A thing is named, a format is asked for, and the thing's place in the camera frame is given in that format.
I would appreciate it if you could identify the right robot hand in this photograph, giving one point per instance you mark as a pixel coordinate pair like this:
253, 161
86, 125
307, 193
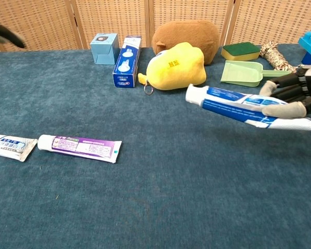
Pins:
298, 88

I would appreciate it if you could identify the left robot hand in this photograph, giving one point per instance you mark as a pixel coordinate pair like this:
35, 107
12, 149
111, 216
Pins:
7, 35

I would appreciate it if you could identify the small blue white toothpaste tube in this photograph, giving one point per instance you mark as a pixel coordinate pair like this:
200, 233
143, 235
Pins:
228, 102

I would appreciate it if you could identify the large blue white toothpaste tube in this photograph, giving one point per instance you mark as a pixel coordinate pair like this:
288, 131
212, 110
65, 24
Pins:
13, 146

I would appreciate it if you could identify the long blue toothpaste carton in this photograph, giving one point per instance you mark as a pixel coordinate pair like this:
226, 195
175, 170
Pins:
127, 62

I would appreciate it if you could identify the purple white toothpaste tube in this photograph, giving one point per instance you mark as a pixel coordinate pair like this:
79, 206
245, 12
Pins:
80, 147

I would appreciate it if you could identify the light green dustpan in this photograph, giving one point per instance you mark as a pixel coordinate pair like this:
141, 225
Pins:
242, 74

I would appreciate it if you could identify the green yellow sponge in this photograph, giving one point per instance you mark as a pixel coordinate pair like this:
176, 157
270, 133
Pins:
239, 50

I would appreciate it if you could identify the light blue small carton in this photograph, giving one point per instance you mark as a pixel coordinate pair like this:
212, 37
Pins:
105, 48

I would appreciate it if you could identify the brown plush toy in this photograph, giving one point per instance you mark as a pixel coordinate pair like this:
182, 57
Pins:
197, 33

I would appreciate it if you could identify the yellow plush toy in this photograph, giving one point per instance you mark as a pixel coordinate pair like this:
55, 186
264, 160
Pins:
176, 70

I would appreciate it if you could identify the bamboo folding screen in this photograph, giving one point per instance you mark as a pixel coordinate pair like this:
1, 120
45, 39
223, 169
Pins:
155, 20

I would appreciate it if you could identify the blue carpet table cover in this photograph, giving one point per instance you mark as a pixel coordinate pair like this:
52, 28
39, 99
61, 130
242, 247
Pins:
155, 186

